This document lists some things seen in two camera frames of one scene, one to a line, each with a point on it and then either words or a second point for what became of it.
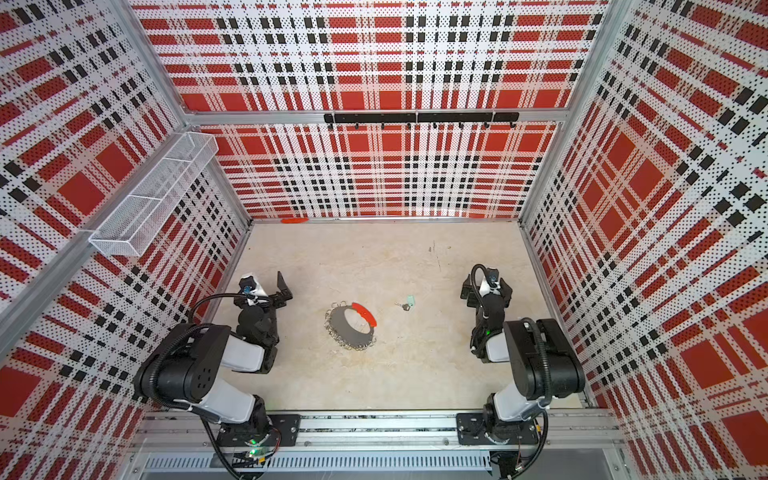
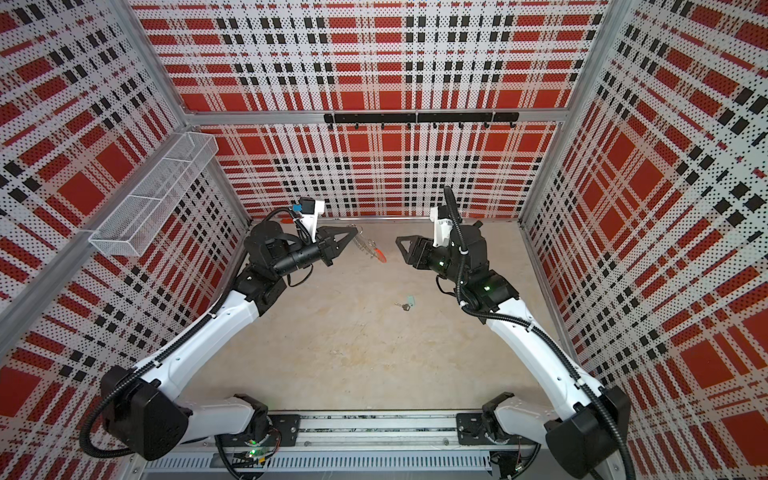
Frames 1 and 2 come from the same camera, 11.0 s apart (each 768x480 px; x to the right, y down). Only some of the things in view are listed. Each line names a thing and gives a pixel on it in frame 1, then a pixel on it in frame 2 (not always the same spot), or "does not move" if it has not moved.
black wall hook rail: x=421 y=117 does not move
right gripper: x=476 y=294 -> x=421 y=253
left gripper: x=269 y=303 -> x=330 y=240
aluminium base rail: x=183 y=443 does not move
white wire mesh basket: x=139 y=220 does not move
